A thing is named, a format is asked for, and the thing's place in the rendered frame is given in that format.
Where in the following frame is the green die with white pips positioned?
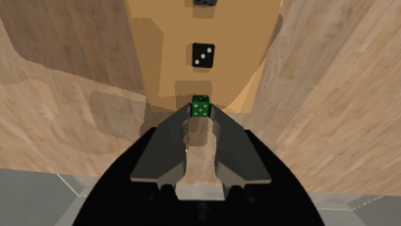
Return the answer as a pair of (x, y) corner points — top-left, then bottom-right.
(192, 95), (209, 117)

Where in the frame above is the beige and black die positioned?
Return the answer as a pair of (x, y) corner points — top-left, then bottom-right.
(193, 0), (217, 6)

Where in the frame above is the black die with white pips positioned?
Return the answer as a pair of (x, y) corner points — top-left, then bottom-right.
(192, 43), (215, 68)

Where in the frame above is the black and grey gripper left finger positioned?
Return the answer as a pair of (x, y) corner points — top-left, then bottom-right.
(72, 102), (192, 226)

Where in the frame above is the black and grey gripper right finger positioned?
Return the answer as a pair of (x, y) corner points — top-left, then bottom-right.
(208, 103), (325, 226)

